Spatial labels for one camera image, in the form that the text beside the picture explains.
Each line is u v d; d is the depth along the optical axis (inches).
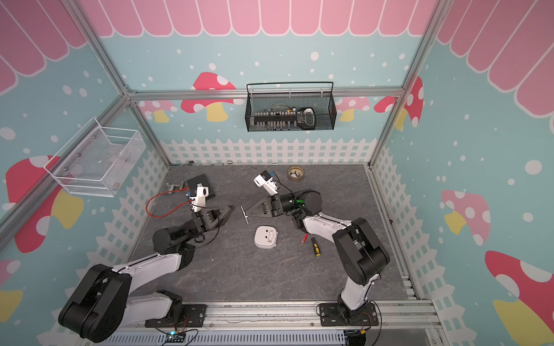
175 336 28.6
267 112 37.1
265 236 35.2
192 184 43.1
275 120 35.2
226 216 25.2
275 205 24.5
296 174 45.5
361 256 18.6
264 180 25.9
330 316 28.9
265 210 25.1
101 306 16.5
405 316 29.7
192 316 29.6
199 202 25.4
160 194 44.1
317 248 34.9
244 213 25.0
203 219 24.1
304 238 36.2
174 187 42.9
